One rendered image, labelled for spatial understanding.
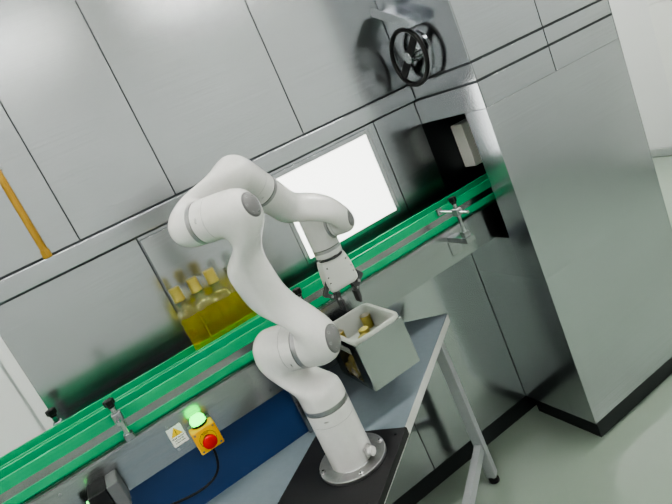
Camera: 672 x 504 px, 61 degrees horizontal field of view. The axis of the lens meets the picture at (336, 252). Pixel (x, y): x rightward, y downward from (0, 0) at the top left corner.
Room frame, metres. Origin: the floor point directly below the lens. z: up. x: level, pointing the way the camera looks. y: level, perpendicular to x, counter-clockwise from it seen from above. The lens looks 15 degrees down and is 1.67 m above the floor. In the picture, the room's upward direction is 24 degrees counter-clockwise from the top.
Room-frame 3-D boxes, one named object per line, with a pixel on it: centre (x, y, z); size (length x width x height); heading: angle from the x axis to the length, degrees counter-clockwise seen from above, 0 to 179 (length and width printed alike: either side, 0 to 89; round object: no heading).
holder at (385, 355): (1.64, 0.03, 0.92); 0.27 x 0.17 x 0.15; 21
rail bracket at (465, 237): (1.90, -0.43, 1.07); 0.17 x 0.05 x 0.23; 21
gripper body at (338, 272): (1.62, 0.02, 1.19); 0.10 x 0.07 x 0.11; 112
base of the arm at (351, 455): (1.33, 0.18, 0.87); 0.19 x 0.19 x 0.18
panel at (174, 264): (1.96, 0.13, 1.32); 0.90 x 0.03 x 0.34; 111
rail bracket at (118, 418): (1.40, 0.71, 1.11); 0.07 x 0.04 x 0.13; 21
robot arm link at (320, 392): (1.34, 0.21, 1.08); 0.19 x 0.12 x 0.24; 61
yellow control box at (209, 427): (1.45, 0.54, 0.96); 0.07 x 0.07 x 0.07; 21
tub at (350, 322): (1.62, 0.02, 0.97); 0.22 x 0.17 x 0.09; 21
